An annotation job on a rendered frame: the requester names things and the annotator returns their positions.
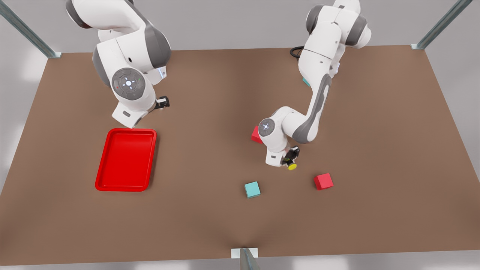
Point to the yellow round block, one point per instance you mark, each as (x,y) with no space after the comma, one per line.
(292,166)

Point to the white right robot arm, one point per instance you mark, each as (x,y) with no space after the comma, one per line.
(127,56)

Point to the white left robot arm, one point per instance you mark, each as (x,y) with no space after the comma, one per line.
(318,71)

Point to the red cube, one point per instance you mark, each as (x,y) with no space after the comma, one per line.
(256,135)
(323,181)

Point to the teal cube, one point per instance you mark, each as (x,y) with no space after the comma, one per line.
(252,189)
(306,81)

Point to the red rectangular tray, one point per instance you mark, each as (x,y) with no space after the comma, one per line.
(126,159)

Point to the silver frame post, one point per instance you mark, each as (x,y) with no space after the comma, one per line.
(26,32)
(442,24)
(245,258)

